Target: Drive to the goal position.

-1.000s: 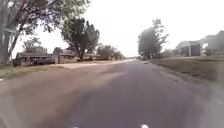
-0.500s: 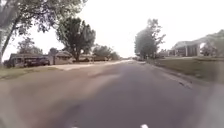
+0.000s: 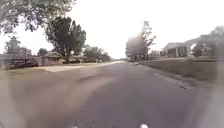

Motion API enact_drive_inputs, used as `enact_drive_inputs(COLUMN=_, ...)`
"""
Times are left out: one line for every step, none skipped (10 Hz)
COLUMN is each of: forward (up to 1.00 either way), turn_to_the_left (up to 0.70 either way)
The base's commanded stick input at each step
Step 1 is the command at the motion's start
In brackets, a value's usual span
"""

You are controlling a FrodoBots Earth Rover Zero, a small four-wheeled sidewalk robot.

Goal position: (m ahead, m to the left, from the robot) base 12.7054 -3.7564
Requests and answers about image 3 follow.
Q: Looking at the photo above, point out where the group of trees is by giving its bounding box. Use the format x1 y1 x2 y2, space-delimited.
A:
190 25 224 58
82 45 112 63

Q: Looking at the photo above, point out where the grey asphalt road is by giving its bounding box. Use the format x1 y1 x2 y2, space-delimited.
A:
0 61 224 128

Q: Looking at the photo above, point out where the tall thin tree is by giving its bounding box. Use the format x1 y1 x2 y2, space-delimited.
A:
125 20 157 62

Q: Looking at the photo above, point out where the pale concrete driveway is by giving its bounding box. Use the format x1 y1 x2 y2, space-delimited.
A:
39 60 125 74

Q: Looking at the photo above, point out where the tall dark tree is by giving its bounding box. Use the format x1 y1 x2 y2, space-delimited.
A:
44 16 88 63

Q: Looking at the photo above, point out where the small house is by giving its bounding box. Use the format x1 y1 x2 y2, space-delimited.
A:
41 51 65 67

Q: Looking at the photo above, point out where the house with porch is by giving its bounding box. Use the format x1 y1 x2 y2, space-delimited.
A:
159 41 192 59

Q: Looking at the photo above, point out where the pale concrete kerb strip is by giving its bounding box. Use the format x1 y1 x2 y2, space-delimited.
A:
139 63 216 94

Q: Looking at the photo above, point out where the green grass lawn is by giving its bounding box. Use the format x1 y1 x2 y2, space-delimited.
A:
142 57 224 85

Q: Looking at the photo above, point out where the dark vehicle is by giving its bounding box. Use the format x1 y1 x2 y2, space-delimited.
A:
7 59 40 70

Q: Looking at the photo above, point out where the grass verge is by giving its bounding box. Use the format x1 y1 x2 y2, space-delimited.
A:
0 65 54 80

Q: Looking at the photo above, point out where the leafy tree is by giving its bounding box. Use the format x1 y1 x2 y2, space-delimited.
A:
0 0 77 36

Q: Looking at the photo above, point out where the small tree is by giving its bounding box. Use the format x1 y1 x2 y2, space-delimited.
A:
3 35 33 57

